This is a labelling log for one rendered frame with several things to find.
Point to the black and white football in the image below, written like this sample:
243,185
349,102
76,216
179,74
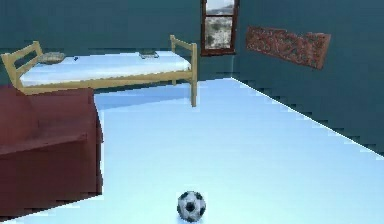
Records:
191,206

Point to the light wooden bed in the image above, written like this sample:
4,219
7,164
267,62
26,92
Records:
106,66

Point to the brown framed window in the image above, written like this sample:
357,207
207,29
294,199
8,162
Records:
219,30

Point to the red patterned wall hanging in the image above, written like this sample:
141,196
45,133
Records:
288,46

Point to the dark red armchair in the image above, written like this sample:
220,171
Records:
46,146

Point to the small dark flat object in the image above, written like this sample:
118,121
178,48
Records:
148,54

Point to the grey patterned pillow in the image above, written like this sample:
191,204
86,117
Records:
51,57

